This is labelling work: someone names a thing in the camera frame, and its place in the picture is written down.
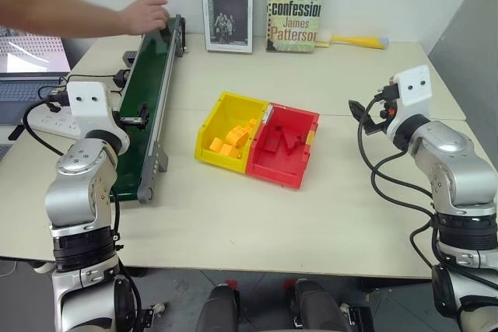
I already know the red triangular block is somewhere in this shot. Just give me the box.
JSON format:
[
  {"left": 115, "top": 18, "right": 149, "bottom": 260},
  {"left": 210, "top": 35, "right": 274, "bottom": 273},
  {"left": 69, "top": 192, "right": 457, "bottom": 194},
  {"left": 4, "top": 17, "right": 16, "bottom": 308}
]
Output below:
[{"left": 281, "top": 131, "right": 307, "bottom": 156}]

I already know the white power strip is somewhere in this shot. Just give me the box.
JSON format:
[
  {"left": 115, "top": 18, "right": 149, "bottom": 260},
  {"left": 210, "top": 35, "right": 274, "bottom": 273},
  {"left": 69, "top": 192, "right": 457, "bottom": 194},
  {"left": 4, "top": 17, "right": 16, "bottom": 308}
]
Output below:
[{"left": 27, "top": 103, "right": 85, "bottom": 138}]

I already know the thin black table cable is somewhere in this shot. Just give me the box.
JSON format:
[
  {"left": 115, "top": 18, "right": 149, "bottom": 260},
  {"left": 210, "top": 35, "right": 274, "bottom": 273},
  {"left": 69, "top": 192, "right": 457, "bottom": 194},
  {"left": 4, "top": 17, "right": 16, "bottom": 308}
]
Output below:
[{"left": 37, "top": 72, "right": 132, "bottom": 100}]

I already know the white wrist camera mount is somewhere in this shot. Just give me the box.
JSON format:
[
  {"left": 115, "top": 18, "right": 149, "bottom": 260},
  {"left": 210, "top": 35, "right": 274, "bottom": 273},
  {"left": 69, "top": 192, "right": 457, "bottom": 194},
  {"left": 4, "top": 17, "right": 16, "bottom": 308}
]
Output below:
[
  {"left": 65, "top": 81, "right": 131, "bottom": 154},
  {"left": 387, "top": 65, "right": 433, "bottom": 137}
]

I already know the large orange block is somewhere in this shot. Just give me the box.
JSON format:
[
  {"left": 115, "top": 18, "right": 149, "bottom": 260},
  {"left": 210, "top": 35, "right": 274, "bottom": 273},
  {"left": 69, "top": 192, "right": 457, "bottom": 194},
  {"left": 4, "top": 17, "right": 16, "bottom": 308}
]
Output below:
[{"left": 226, "top": 124, "right": 251, "bottom": 151}]

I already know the yellow plastic bin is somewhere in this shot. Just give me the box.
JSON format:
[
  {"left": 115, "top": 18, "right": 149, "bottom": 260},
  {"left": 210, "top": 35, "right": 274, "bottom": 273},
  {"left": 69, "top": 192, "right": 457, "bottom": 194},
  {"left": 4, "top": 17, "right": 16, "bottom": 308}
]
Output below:
[{"left": 194, "top": 91, "right": 270, "bottom": 176}]

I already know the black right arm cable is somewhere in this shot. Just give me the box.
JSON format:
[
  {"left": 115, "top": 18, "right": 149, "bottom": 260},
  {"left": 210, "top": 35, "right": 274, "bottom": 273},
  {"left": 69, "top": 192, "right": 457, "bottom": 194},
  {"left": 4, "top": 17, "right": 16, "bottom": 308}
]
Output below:
[{"left": 356, "top": 95, "right": 443, "bottom": 271}]

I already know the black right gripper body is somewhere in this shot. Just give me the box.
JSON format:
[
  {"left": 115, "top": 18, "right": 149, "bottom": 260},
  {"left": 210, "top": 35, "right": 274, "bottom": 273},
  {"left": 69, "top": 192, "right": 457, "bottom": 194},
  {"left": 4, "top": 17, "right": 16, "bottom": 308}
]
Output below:
[{"left": 375, "top": 83, "right": 398, "bottom": 135}]

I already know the grey laptop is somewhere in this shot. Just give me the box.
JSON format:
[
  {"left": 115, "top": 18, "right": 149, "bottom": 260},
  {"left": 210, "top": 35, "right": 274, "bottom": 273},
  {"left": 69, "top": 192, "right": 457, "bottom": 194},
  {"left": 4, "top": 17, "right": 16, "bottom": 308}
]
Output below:
[{"left": 0, "top": 26, "right": 74, "bottom": 128}]

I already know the black metal L-bracket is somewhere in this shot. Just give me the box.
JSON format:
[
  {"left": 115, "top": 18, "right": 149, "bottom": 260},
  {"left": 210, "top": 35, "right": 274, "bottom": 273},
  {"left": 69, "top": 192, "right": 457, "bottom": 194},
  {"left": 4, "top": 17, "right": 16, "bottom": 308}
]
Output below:
[{"left": 117, "top": 102, "right": 152, "bottom": 131}]

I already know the green conveyor belt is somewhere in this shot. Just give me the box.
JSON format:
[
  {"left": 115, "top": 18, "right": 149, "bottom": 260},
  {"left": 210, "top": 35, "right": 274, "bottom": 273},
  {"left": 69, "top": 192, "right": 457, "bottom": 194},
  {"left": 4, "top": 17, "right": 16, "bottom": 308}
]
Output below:
[{"left": 110, "top": 13, "right": 188, "bottom": 204}]

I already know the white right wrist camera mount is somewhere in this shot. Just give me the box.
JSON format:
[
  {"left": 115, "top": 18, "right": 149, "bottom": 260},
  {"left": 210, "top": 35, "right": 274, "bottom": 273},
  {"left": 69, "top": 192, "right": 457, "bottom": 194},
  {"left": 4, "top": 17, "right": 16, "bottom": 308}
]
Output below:
[{"left": 387, "top": 65, "right": 433, "bottom": 137}]

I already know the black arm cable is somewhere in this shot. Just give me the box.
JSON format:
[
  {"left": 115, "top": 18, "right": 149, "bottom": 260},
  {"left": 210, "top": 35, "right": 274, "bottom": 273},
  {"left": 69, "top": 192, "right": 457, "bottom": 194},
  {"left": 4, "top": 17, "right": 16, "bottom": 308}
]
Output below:
[
  {"left": 22, "top": 89, "right": 143, "bottom": 323},
  {"left": 356, "top": 95, "right": 443, "bottom": 271}
]

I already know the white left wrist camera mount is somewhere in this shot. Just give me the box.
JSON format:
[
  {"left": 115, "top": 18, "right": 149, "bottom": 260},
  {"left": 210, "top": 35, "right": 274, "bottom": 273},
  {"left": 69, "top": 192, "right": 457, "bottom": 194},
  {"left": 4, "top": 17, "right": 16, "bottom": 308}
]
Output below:
[{"left": 65, "top": 81, "right": 131, "bottom": 154}]

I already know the graphic design book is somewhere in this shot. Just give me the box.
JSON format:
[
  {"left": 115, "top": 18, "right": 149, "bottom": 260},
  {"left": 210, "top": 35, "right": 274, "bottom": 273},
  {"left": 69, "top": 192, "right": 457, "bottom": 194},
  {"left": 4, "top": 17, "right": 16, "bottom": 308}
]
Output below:
[{"left": 198, "top": 0, "right": 255, "bottom": 54}]

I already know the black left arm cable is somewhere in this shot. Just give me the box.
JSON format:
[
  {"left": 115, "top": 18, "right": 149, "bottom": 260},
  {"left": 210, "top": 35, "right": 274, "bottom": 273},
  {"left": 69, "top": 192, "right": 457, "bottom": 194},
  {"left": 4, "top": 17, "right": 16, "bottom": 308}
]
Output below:
[{"left": 22, "top": 89, "right": 143, "bottom": 323}]

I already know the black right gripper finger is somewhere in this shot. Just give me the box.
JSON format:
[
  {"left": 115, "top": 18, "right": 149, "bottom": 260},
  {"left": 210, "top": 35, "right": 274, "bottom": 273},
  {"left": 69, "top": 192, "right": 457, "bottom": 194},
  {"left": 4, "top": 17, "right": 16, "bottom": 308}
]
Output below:
[
  {"left": 363, "top": 111, "right": 387, "bottom": 135},
  {"left": 348, "top": 100, "right": 368, "bottom": 124}
]

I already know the yellow sponge brush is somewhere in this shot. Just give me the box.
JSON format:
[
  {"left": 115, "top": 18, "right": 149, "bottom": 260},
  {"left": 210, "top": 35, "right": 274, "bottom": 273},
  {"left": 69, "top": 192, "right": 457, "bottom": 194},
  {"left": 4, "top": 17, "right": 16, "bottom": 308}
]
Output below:
[{"left": 314, "top": 30, "right": 391, "bottom": 51}]

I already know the person's bare hand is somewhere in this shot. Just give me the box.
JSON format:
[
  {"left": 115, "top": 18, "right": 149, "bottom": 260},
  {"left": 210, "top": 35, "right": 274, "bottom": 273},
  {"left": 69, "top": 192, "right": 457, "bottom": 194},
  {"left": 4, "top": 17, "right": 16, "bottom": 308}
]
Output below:
[{"left": 119, "top": 0, "right": 170, "bottom": 37}]

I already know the red flat block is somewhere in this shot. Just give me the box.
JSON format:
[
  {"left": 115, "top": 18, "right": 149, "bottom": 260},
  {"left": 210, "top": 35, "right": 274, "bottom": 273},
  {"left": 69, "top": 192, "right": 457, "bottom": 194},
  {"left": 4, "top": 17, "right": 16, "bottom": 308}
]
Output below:
[{"left": 263, "top": 128, "right": 282, "bottom": 153}]

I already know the red plastic bin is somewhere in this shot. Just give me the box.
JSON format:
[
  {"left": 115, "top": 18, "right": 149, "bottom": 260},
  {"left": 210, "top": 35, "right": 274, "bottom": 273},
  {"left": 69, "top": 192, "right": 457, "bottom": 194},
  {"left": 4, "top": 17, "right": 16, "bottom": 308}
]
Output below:
[{"left": 244, "top": 102, "right": 321, "bottom": 191}]

